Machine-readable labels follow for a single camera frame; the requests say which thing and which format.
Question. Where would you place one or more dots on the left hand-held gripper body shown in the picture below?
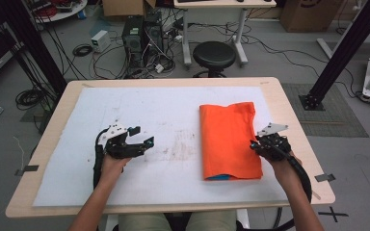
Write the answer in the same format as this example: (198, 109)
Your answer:
(118, 147)

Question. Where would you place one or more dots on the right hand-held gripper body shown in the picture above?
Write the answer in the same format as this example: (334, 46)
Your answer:
(276, 146)

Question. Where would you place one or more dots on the orange polo shirt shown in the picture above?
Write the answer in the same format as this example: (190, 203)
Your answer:
(228, 141)

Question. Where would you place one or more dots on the person's left hand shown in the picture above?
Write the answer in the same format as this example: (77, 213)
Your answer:
(112, 170)

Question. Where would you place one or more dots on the white table mat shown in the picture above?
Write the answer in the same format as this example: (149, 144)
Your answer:
(157, 106)

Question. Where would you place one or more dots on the grey tape piece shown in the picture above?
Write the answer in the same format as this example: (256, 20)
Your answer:
(325, 177)
(29, 168)

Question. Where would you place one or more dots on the thin wooden stick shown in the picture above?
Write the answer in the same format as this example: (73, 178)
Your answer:
(316, 195)

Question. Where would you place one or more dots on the grey floor mat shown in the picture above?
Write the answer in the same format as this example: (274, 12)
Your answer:
(334, 112)

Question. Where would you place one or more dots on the black computer tower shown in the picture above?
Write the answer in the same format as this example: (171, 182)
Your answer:
(154, 38)
(133, 41)

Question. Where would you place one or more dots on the small white box device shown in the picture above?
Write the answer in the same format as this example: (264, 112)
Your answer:
(100, 40)

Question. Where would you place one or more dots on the black round stool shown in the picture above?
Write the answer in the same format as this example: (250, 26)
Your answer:
(214, 54)

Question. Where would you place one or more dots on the round white table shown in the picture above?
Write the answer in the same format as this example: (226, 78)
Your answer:
(74, 12)

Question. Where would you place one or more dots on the large cardboard box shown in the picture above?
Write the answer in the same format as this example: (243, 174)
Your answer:
(311, 16)

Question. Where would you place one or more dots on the white desk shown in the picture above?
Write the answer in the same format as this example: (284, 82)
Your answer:
(224, 4)

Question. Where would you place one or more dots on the white desk frame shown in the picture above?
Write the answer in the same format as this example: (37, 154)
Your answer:
(326, 48)

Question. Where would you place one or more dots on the black metal post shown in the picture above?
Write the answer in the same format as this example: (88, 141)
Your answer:
(343, 51)
(35, 48)

